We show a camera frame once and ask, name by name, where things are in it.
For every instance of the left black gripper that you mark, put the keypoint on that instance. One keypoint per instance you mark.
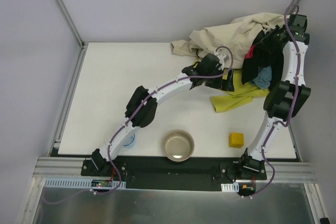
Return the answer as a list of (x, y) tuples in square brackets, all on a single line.
[(220, 83)]

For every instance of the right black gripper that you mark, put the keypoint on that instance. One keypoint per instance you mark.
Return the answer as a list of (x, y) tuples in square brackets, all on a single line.
[(266, 40)]

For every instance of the black cloth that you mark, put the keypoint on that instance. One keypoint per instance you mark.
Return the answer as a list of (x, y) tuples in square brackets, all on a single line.
[(261, 59)]

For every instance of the yellow-green cloth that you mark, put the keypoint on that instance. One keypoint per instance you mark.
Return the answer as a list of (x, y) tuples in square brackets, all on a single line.
[(244, 93)]

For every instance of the beige cloth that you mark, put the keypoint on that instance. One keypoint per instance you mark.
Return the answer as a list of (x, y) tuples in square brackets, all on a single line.
[(238, 36)]

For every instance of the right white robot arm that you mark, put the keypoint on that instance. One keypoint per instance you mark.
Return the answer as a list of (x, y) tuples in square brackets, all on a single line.
[(286, 49)]

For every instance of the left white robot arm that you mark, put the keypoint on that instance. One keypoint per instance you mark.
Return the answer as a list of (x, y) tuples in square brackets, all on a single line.
[(141, 108)]

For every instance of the pink red cloth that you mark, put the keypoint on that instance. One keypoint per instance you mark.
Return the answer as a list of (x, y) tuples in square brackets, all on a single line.
[(250, 52)]

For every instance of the light blue cloth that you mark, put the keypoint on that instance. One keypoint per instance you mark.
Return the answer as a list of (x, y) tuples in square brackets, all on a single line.
[(263, 79)]

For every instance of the yellow cube block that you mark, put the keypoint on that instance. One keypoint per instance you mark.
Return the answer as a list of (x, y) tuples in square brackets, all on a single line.
[(236, 140)]

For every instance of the beige ceramic bowl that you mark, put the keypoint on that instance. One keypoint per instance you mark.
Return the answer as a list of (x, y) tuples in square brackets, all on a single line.
[(178, 145)]

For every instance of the clear blue plastic cup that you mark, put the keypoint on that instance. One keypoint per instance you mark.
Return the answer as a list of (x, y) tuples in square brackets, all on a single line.
[(130, 142)]

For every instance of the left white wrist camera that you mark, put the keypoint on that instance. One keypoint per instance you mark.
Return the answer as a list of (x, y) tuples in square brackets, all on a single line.
[(222, 59)]

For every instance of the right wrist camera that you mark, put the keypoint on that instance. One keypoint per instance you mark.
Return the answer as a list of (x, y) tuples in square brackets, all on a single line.
[(297, 24)]

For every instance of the right white cable duct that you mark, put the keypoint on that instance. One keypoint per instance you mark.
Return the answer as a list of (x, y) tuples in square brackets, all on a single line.
[(230, 188)]

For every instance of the white cable duct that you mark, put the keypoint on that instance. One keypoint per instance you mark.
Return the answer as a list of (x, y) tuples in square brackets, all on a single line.
[(230, 188), (97, 184)]

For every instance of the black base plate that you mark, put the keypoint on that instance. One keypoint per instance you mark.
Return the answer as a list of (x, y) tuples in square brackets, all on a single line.
[(194, 174)]

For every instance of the left aluminium frame post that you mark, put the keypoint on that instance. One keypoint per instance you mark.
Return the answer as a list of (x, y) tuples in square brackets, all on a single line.
[(69, 22)]

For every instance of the left white cable duct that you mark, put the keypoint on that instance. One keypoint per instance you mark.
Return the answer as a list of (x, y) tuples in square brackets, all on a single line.
[(97, 184)]

